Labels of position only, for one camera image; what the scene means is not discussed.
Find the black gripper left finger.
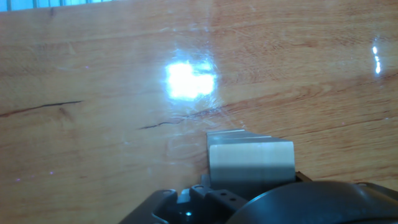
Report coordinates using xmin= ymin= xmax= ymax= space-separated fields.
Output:
xmin=118 ymin=173 xmax=249 ymax=224

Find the glossy brown wooden board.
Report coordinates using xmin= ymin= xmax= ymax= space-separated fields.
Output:
xmin=0 ymin=0 xmax=398 ymax=224

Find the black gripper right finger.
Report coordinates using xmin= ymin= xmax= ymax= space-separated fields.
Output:
xmin=294 ymin=170 xmax=398 ymax=202

